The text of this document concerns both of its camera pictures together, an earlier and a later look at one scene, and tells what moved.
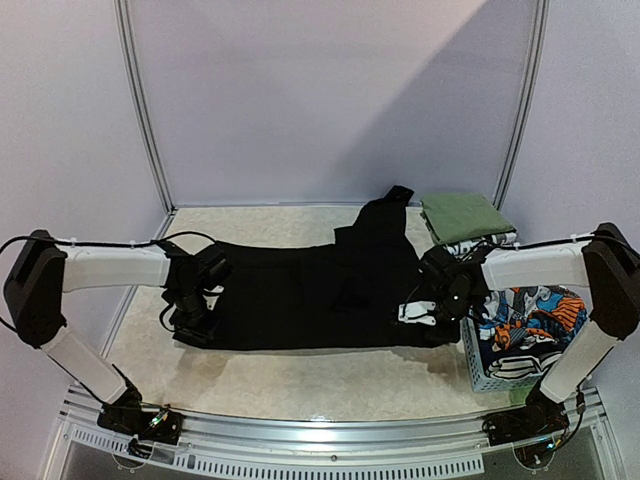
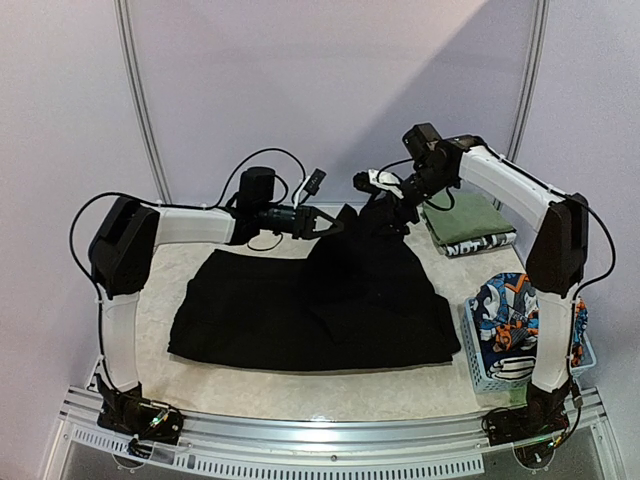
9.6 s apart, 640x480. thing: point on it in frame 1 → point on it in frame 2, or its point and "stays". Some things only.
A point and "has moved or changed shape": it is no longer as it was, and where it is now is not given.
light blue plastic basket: [480, 381] stays
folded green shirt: [464, 216] stays
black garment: [313, 296] has moved or changed shape
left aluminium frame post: [142, 117] stays
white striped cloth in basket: [520, 366] stays
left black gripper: [200, 333] → [307, 230]
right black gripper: [437, 307] → [396, 208]
